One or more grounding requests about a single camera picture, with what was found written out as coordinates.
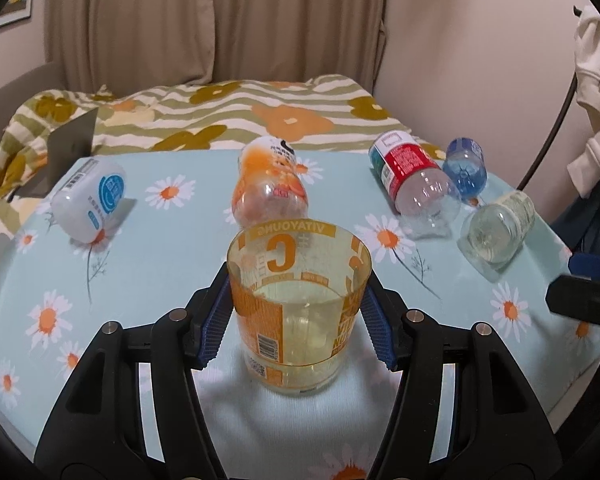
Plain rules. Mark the daisy print tablecloth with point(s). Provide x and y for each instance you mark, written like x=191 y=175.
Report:
x=145 y=270

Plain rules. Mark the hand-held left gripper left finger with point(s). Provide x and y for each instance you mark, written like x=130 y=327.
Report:
x=215 y=321

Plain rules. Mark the clear ribbed plastic bottle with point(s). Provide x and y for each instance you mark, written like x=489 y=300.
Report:
x=500 y=227

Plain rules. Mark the beige curtain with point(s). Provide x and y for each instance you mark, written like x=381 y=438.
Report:
x=215 y=20

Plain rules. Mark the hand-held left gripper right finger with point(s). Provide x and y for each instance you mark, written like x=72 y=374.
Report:
x=377 y=326

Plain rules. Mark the dark blue cloth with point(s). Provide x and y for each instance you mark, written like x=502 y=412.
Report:
x=592 y=225

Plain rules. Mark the cream hanging garment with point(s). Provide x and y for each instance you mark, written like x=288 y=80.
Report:
x=597 y=105

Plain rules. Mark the black curved pole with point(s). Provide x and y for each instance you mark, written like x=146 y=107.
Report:
x=550 y=127

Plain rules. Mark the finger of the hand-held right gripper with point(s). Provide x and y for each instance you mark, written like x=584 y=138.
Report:
x=582 y=295

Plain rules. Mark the red label clear plastic bottle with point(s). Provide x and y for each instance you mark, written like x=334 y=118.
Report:
x=413 y=180

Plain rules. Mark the white plastic bottle blue label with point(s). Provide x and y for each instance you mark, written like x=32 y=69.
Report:
x=91 y=201

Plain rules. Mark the striped floral blanket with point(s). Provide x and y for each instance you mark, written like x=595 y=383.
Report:
x=190 y=115

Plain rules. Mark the grey laptop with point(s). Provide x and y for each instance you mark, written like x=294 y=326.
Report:
x=70 y=147

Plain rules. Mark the orange label plastic bottle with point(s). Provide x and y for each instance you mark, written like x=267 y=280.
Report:
x=270 y=185

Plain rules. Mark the yellow vitamin drink bottle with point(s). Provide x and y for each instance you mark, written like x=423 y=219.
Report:
x=300 y=305

